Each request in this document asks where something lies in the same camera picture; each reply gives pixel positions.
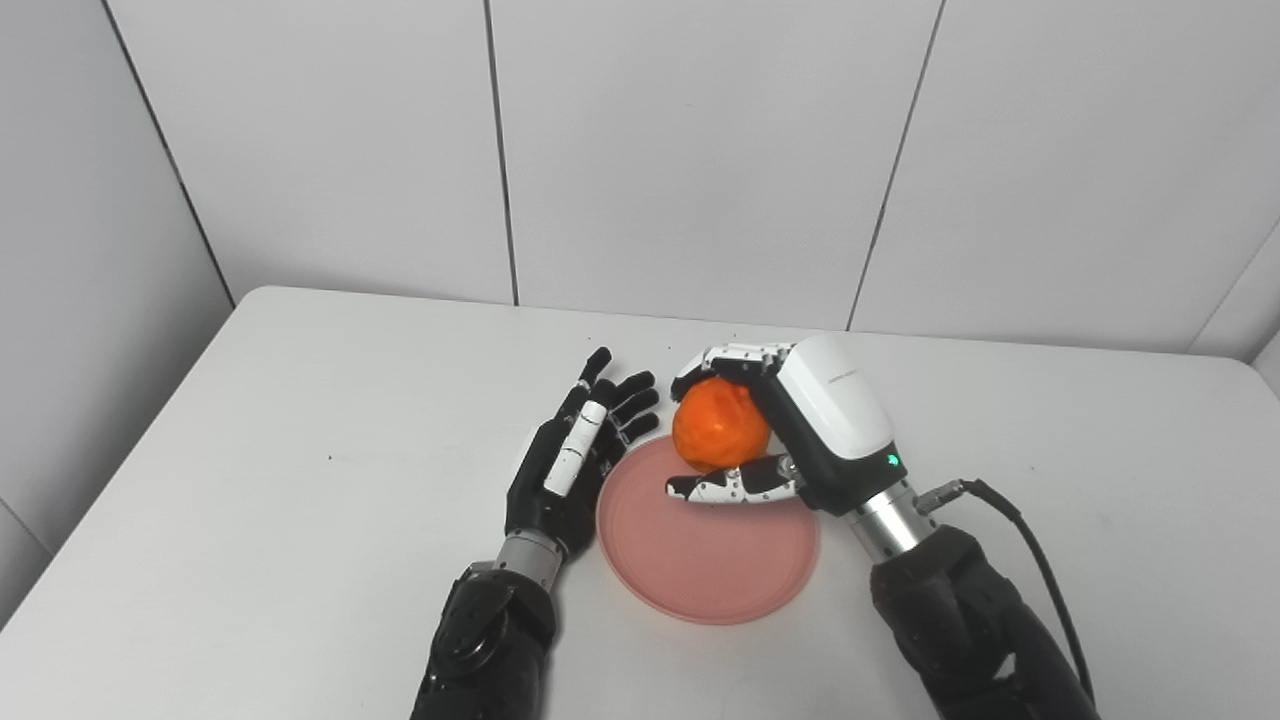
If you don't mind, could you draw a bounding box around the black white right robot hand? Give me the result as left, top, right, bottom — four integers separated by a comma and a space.
666, 334, 909, 518

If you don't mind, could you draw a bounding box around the pink round plate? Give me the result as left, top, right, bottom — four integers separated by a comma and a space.
595, 432, 822, 626

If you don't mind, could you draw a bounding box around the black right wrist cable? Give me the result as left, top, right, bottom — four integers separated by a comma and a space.
915, 478, 1098, 706

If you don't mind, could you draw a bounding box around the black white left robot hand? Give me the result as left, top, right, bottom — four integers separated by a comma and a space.
504, 347, 661, 561

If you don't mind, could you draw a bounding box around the orange fruit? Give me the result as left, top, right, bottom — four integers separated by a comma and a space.
671, 376, 773, 475

